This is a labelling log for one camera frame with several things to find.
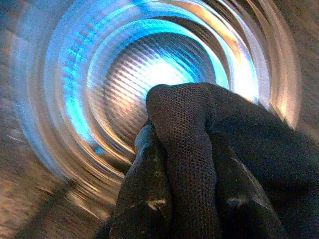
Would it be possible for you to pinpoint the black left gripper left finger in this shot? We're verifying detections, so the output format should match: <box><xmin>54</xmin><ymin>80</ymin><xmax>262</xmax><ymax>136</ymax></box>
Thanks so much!
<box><xmin>109</xmin><ymin>123</ymin><xmax>174</xmax><ymax>239</ymax></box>

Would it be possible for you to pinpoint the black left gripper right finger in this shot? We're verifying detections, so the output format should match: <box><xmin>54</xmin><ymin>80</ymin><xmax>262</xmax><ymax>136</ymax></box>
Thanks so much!
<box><xmin>213</xmin><ymin>145</ymin><xmax>286</xmax><ymax>239</ymax></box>

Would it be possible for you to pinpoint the black mesh garment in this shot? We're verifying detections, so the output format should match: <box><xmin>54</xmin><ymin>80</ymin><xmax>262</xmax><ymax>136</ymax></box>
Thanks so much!
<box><xmin>146</xmin><ymin>82</ymin><xmax>319</xmax><ymax>239</ymax></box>

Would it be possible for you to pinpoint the steel washing machine drum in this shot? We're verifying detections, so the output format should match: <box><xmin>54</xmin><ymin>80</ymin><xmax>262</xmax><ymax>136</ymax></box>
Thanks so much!
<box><xmin>0</xmin><ymin>0</ymin><xmax>319</xmax><ymax>239</ymax></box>

